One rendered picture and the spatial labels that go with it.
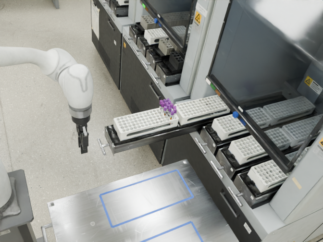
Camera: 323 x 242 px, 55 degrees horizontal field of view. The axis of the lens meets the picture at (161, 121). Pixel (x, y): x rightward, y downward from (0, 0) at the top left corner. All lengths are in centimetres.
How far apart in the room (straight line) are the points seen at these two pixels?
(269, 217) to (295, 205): 15
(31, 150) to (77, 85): 142
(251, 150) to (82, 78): 80
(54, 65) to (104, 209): 57
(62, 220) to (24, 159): 129
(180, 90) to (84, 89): 84
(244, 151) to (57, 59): 87
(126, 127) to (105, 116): 127
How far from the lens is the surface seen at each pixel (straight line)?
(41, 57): 122
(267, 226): 142
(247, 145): 147
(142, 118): 145
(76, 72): 113
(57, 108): 277
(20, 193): 144
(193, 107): 157
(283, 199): 140
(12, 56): 106
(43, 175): 234
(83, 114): 123
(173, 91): 183
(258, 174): 139
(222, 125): 152
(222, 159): 149
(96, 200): 123
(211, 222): 125
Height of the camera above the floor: 189
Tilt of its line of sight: 45 degrees down
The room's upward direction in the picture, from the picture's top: 11 degrees clockwise
